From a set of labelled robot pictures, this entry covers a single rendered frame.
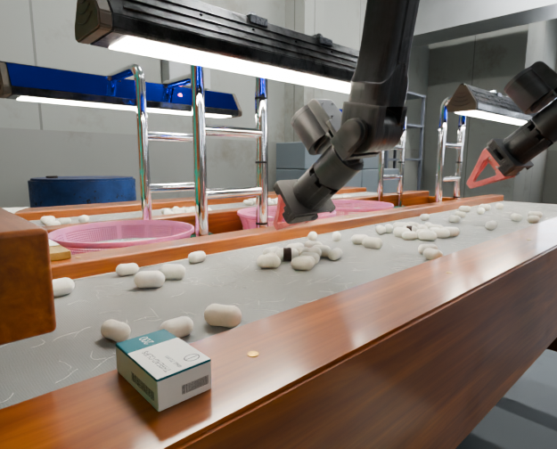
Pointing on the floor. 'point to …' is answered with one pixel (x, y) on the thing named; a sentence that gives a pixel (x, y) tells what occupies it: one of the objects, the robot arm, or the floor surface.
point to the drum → (80, 190)
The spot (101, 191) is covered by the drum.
